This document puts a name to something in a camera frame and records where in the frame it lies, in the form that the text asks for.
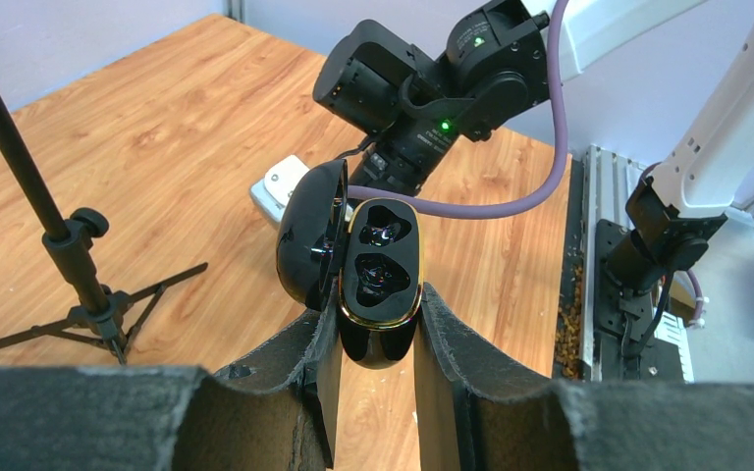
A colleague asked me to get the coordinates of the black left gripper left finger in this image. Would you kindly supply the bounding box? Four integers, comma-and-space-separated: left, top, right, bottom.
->
0, 295, 342, 470

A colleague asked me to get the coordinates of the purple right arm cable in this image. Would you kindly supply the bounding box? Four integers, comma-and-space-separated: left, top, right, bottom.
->
347, 0, 707, 327

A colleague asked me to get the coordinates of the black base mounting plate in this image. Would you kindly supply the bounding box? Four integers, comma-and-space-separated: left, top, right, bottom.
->
552, 145, 697, 384

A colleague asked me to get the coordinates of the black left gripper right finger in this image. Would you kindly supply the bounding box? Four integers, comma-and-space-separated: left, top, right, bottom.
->
413, 286, 754, 470

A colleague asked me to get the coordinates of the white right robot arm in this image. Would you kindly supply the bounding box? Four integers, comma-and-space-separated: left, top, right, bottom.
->
313, 1, 754, 293

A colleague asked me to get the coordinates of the black tripod mic stand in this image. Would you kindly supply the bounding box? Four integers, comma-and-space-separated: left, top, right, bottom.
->
0, 94, 208, 364

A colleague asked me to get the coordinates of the black earbud charging case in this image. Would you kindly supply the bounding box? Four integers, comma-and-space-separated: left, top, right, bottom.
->
276, 160, 423, 369

